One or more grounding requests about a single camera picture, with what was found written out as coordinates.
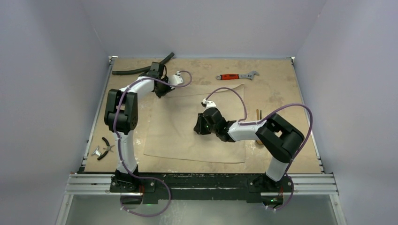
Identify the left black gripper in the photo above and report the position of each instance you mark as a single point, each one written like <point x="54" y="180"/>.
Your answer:
<point x="169" y="89"/>

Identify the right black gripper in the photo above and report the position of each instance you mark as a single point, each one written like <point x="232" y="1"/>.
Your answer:
<point x="201" y="124"/>

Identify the beige cloth napkin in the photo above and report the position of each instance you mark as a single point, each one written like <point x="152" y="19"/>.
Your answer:
<point x="177" y="131"/>

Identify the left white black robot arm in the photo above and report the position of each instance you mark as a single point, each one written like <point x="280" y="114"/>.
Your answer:
<point x="121" y="114"/>

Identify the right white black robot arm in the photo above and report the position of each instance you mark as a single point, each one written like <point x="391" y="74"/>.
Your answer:
<point x="283" y="140"/>

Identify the black foam tube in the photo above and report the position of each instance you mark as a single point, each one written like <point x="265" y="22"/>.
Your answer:
<point x="144" y="69"/>

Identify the gold spoon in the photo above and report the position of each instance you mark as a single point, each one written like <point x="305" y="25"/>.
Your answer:
<point x="258" y="142"/>

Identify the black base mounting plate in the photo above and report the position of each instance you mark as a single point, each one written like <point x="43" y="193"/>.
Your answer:
<point x="151" y="187"/>

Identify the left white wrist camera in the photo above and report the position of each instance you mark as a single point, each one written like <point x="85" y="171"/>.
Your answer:
<point x="176" y="79"/>

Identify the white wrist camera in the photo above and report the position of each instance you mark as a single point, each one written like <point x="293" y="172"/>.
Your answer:
<point x="176" y="79"/>
<point x="208" y="104"/>

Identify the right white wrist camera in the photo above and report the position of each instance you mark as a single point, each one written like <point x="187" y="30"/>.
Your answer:
<point x="208" y="104"/>

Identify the left aluminium side rail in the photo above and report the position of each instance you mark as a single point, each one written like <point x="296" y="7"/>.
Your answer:
<point x="89" y="141"/>

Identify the aluminium side rail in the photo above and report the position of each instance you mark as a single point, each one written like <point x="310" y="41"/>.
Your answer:
<point x="89" y="141"/>
<point x="310" y="122"/>

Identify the red handled adjustable wrench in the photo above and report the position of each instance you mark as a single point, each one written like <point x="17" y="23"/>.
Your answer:
<point x="250" y="75"/>

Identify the black handled pliers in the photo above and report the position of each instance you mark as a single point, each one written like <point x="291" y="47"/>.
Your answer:
<point x="106" y="149"/>

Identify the right aluminium side rail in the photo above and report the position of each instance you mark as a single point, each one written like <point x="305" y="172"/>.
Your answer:
<point x="310" y="122"/>

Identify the aluminium front rail frame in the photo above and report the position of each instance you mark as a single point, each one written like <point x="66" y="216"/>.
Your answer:
<point x="99" y="184"/>

